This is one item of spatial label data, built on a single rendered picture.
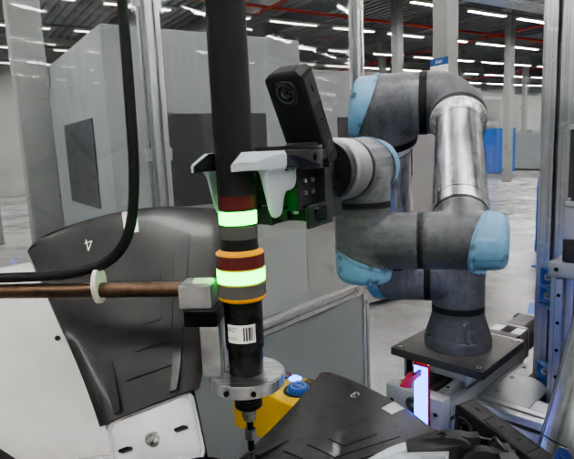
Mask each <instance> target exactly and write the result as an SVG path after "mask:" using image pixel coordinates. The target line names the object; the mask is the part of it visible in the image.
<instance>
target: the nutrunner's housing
mask: <svg viewBox="0 0 574 459"><path fill-rule="evenodd" d="M223 308H224V322H225V336H226V348H227V349H228V354H229V367H230V375H231V376H233V377H237V378H251V377H255V376H258V375H260V374H262V373H263V371H264V365H263V348H262V347H263V346H264V334H263V317H262V300H260V301H256V302H253V303H248V304H229V303H225V302H223ZM261 406H262V398H260V399H254V400H247V401H237V400H235V408H236V409H237V410H239V411H242V412H245V413H251V412H254V411H256V410H258V409H259V408H261Z"/></svg>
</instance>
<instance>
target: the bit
mask: <svg viewBox="0 0 574 459"><path fill-rule="evenodd" d="M246 425H247V427H246V428H245V439H246V440H247V441H248V457H249V459H255V447H254V440H255V439H256V428H255V427H254V426H253V422H251V423H246Z"/></svg>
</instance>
